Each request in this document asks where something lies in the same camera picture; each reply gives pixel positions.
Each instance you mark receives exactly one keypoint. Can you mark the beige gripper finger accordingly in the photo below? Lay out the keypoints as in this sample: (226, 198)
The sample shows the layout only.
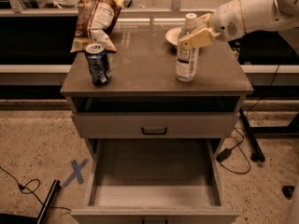
(198, 39)
(204, 20)

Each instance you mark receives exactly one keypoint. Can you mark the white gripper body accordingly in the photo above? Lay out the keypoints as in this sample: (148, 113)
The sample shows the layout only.
(224, 22)

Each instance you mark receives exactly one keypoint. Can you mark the clear plastic water bottle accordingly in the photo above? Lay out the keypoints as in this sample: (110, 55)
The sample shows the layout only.
(186, 58)

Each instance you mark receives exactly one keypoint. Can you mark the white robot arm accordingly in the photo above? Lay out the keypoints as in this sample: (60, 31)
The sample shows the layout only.
(268, 15)

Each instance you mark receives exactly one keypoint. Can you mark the closed grey top drawer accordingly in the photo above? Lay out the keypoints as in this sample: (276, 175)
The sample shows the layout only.
(179, 125)

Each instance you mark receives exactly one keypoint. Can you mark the grey drawer cabinet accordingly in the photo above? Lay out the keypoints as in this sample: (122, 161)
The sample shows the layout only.
(144, 77)

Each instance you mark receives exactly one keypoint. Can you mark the open grey middle drawer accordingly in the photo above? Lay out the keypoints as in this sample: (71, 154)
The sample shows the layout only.
(154, 181)

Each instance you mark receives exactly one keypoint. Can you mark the white paper bowl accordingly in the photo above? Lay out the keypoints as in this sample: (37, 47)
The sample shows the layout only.
(172, 36)

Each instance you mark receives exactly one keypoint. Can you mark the chip bag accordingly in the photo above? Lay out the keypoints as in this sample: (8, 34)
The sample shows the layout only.
(96, 20)

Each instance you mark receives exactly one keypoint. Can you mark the blue soda can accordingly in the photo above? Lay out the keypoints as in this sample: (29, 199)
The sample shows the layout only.
(98, 63)

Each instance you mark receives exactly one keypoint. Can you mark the black power adapter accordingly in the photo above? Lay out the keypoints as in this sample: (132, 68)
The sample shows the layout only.
(224, 155)

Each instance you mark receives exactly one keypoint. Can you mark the black stand leg right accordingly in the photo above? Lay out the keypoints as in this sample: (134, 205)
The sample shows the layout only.
(257, 154)

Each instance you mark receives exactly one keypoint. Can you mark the black stand leg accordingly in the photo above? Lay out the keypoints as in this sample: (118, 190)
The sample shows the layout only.
(257, 154)
(47, 204)

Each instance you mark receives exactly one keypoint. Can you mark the black round foot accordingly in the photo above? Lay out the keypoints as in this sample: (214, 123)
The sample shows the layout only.
(287, 191)

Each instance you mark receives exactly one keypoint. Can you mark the blue tape cross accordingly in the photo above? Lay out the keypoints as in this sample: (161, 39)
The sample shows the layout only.
(76, 173)

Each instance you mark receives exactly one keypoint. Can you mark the black stand leg left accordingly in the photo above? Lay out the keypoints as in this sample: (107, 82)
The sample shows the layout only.
(47, 204)

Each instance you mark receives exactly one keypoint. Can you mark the black drawer handle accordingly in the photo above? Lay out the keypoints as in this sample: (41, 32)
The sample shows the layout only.
(154, 130)

